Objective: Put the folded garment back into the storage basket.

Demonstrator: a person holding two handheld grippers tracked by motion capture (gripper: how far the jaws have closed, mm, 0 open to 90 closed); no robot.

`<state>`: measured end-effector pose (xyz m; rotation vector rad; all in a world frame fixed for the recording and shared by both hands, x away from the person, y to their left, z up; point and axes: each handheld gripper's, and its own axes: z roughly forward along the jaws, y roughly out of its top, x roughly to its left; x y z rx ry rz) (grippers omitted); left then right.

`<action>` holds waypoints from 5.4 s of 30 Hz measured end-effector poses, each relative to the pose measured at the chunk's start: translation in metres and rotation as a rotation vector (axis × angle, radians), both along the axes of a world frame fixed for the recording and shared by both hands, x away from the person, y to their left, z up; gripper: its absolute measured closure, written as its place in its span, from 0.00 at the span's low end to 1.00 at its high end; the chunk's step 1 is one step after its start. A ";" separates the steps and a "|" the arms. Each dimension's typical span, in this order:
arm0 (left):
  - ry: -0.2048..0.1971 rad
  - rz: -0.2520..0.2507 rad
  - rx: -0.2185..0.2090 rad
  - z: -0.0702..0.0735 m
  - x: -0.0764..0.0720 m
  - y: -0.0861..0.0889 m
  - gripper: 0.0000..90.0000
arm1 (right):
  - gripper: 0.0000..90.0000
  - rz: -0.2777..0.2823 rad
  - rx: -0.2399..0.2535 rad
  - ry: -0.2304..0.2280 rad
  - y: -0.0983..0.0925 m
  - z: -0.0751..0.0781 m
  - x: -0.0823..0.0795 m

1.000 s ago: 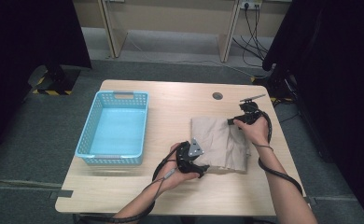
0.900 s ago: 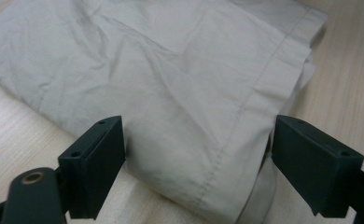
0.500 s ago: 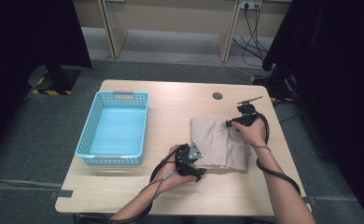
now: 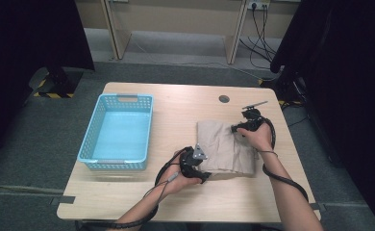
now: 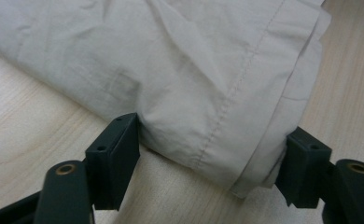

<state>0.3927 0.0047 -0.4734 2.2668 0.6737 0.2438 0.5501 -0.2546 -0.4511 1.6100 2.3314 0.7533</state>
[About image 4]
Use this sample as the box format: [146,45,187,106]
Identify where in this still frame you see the blue plastic basket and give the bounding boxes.
[76,92,155,170]

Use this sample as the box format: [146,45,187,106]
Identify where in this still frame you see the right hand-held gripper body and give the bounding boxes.
[237,100,269,133]

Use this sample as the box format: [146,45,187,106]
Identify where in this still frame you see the beige wooden desk frame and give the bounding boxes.
[99,0,253,65]

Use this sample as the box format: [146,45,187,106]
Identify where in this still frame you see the person's right hand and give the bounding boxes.
[237,122,275,153]

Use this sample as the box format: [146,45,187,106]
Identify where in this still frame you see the white floor cable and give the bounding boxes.
[133,40,275,82]

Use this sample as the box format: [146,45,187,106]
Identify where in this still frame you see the beige shirt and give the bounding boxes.
[196,119,261,178]

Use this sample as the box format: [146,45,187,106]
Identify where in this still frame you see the black stand base striped tape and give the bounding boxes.
[28,65,85,100]

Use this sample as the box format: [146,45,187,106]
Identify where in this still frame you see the person's left hand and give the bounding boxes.
[158,149,203,197]

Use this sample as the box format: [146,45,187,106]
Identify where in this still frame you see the right hand-held gripper black cable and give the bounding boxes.
[261,115,311,204]

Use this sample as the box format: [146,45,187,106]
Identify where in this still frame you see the black curtain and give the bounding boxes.
[0,0,96,171]
[269,0,375,231]

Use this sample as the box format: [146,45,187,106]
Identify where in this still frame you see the black power cables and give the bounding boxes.
[238,4,278,70]

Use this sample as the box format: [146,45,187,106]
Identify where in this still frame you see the left hand-held gripper black cable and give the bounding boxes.
[75,145,193,230]

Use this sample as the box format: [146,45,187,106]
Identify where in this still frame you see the white wall power socket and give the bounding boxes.
[247,0,271,11]

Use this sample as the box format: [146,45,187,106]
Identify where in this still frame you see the black stand base yellow tape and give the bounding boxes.
[258,64,309,110]

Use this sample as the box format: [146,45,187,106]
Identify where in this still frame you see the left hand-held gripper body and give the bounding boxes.
[178,143,209,181]

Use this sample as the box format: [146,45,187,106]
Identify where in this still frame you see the hand-held gripper black cable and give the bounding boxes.
[75,145,193,230]
[261,115,311,204]

